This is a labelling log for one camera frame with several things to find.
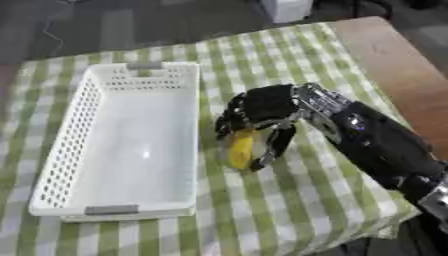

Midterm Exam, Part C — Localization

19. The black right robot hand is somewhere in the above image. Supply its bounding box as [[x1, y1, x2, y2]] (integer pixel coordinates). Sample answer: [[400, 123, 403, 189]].
[[213, 83, 308, 173]]

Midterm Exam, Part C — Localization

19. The yellow toy banana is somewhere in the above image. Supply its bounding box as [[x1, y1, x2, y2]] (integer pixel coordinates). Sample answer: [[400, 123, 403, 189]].
[[225, 127, 259, 171]]

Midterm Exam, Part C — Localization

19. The white box on floor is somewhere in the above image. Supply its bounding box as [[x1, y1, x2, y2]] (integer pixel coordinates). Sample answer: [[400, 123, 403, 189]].
[[259, 0, 315, 24]]

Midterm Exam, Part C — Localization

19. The white perforated plastic basket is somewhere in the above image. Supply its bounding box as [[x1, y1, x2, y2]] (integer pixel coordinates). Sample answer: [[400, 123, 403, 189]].
[[26, 61, 202, 223]]

